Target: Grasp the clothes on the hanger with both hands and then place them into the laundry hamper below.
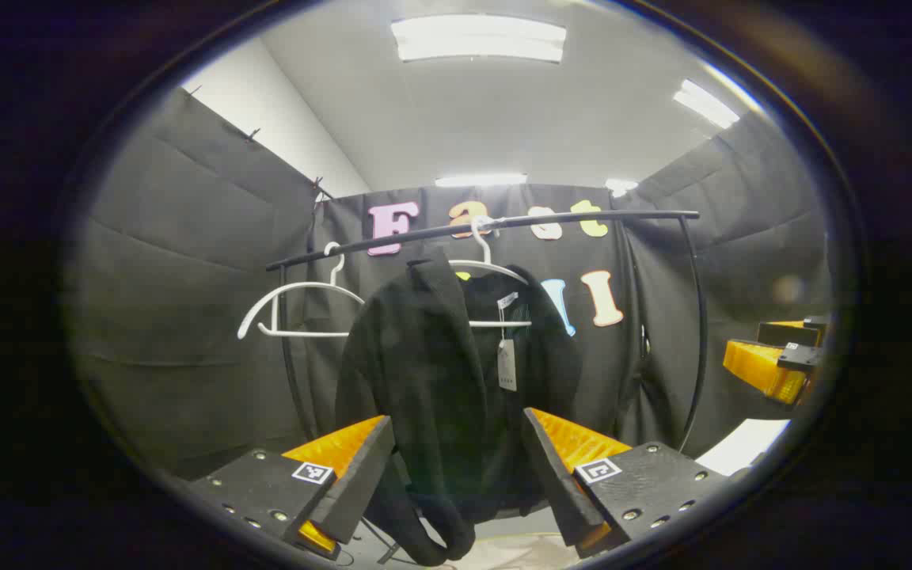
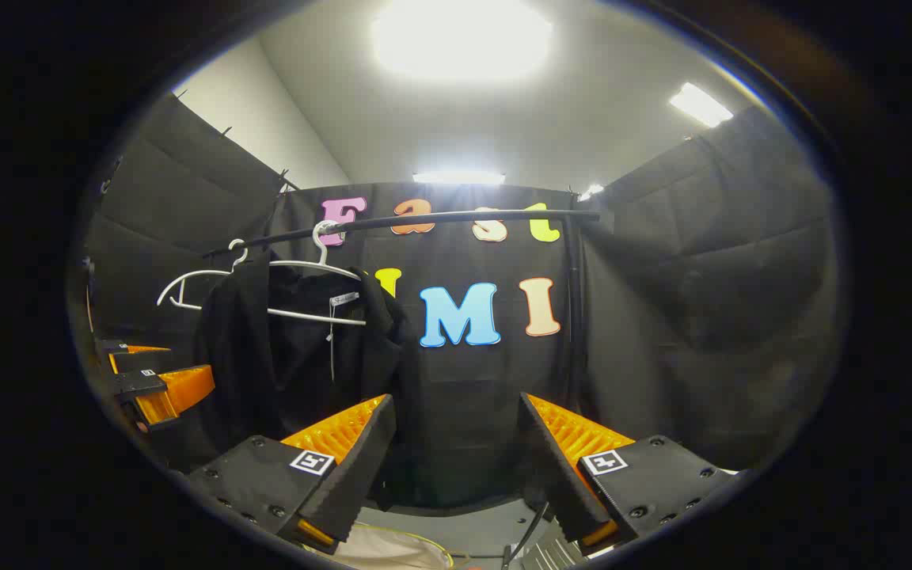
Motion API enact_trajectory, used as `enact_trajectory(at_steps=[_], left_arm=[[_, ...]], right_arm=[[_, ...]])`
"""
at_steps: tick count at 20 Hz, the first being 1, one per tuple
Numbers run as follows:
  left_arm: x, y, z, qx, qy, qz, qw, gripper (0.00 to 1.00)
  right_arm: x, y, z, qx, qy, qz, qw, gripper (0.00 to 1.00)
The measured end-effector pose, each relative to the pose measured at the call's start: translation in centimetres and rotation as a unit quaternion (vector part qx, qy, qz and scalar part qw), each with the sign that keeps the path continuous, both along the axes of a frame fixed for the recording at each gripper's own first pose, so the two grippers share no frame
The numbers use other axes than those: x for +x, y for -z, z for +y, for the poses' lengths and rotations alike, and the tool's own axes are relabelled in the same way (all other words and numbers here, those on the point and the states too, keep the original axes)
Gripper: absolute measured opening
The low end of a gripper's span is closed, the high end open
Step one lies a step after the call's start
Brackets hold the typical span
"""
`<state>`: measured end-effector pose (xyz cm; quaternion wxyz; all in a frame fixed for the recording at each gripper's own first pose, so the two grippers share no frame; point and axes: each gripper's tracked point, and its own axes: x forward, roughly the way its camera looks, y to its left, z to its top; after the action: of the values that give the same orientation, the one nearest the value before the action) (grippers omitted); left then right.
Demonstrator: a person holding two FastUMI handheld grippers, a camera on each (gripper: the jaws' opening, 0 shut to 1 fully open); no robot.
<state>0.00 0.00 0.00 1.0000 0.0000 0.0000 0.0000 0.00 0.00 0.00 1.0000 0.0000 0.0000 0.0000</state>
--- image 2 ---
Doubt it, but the black garment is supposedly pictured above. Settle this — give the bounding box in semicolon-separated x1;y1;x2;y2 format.
191;253;409;468

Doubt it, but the black cable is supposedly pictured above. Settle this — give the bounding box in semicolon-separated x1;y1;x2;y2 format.
501;500;549;570

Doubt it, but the black clothes rack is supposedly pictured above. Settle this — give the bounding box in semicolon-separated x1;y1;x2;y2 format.
203;208;601;416

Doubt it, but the white clothes hanger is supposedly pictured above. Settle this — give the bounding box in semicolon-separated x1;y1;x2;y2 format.
157;239;249;311
268;221;367;327

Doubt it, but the black backdrop cloth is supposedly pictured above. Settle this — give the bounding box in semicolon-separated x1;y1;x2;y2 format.
80;93;841;507

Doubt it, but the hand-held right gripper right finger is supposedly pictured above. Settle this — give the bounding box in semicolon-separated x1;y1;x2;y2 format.
516;392;751;555

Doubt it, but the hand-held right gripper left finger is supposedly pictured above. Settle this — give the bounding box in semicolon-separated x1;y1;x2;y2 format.
187;393;398;555

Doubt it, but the white laundry hamper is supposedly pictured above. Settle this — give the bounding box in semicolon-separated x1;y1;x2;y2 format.
321;521;457;570

